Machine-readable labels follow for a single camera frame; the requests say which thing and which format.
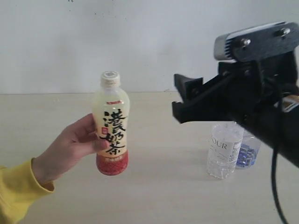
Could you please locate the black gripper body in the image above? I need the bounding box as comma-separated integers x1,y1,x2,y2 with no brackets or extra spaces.
200,55,299,121

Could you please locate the clear water bottle white cap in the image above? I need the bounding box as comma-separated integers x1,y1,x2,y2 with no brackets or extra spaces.
206,121,244,179

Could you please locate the milk tea bottle red base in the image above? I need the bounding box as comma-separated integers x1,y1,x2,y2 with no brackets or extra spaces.
92,71,130,176

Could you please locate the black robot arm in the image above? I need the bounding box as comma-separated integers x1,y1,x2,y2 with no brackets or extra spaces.
172,54,299,165

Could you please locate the yellow sleeved forearm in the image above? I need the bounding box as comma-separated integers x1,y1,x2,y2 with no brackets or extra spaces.
0,160,55,224

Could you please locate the blue tinted plastic bottle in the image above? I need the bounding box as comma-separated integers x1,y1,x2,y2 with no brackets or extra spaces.
236,130,261,169

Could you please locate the person's open hand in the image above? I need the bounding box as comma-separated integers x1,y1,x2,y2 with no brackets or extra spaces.
32,113,109,185

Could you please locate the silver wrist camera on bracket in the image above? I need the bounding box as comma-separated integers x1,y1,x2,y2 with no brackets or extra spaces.
214,21,299,62

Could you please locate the black cable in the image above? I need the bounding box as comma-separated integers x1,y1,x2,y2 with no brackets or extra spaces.
263,74,291,224

